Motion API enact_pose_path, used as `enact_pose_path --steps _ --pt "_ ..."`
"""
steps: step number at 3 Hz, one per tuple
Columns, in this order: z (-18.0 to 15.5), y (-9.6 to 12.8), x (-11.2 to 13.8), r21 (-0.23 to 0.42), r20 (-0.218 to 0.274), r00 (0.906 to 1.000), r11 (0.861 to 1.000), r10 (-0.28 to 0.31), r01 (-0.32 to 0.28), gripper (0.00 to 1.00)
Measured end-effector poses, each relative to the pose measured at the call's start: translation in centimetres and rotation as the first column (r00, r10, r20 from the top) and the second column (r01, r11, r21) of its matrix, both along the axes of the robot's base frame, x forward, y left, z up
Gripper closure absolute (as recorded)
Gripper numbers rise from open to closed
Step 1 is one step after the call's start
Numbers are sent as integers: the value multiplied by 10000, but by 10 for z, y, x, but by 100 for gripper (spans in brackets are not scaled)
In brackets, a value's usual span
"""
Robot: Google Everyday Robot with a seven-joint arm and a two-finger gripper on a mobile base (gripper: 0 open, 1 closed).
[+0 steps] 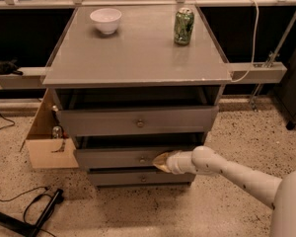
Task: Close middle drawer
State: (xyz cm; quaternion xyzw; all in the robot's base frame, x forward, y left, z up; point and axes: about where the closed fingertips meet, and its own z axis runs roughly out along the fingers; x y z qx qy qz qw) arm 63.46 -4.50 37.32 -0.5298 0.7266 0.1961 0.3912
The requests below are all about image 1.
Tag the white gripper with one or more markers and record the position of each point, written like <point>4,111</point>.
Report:
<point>174,164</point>

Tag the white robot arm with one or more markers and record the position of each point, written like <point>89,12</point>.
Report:
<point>278,194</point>

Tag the grey drawer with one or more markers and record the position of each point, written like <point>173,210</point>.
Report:
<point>139,177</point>
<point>126,151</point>
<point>138,121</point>

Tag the dark grey cart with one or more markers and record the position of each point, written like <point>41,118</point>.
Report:
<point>285,92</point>

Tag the white ceramic bowl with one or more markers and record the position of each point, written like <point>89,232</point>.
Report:
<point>106,20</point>

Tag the grey top drawer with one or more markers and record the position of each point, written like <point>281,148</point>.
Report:
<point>138,121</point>

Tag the green soda can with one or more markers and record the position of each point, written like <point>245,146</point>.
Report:
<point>183,26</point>

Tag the grey bottom drawer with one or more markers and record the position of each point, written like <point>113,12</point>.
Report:
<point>139,177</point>

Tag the black cloth item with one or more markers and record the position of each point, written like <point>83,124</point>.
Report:
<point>9,67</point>

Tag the grey drawer cabinet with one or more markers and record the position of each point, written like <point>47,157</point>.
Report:
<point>130,96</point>

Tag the grey metal rail frame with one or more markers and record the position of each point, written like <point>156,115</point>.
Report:
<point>256,72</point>

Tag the black stand base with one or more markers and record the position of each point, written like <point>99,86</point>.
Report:
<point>26,229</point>

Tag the cardboard box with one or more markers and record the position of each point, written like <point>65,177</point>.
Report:
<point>46,151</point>

